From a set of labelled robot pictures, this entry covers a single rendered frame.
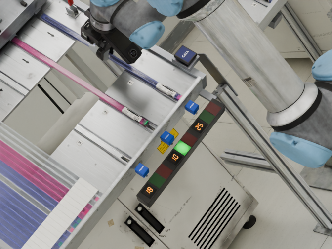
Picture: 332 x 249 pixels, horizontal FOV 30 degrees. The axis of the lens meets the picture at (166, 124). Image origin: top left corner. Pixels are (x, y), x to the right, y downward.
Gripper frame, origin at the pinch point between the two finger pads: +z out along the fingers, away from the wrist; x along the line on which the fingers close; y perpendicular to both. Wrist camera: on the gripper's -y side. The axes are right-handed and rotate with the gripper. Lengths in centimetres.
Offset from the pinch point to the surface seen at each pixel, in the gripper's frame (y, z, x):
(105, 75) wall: 42, 184, -58
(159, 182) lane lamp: -33.1, -6.6, 21.7
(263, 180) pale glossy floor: -61, 71, -23
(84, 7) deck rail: 16.4, 3.6, -9.1
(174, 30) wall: 30, 191, -111
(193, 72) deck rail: -22.2, -6.1, -8.7
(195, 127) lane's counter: -31.8, -6.3, 3.8
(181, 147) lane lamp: -32.2, -6.4, 10.6
